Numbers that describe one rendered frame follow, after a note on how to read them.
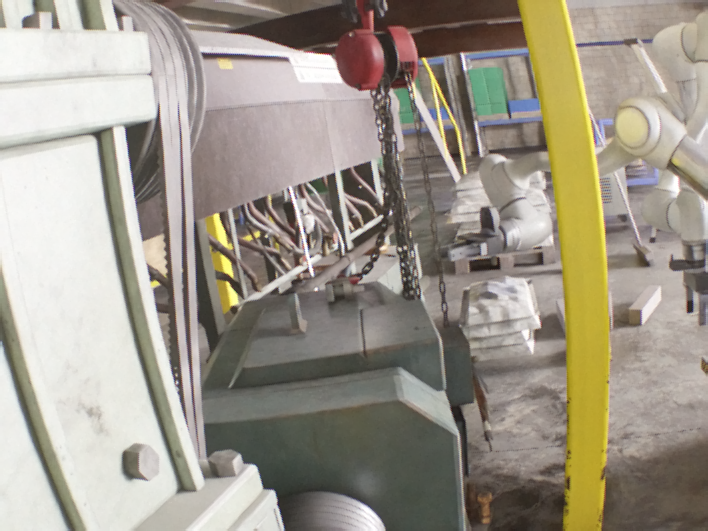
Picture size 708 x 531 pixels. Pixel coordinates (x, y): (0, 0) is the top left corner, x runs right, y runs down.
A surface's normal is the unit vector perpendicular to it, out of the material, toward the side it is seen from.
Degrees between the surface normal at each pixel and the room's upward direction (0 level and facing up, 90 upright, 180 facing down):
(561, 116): 90
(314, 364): 90
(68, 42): 90
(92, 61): 90
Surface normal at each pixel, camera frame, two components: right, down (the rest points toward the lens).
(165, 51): 0.87, -0.30
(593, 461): -0.34, 0.22
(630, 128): -0.74, 0.18
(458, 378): 0.00, 0.18
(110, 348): 0.93, -0.09
